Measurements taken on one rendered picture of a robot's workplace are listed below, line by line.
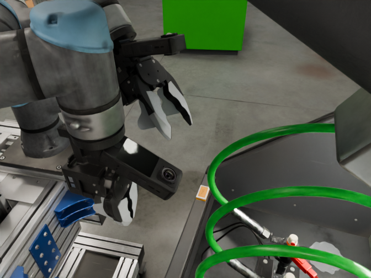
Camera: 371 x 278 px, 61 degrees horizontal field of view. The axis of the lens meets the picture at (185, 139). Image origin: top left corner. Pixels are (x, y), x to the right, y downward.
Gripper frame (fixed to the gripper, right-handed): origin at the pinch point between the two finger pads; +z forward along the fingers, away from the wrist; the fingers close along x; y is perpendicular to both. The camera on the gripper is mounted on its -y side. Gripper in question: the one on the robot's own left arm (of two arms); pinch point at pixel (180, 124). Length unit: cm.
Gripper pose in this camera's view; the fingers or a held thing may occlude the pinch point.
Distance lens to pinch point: 58.3
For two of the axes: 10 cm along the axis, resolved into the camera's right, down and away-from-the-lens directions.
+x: -4.9, 3.7, -7.9
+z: 5.2, 8.5, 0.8
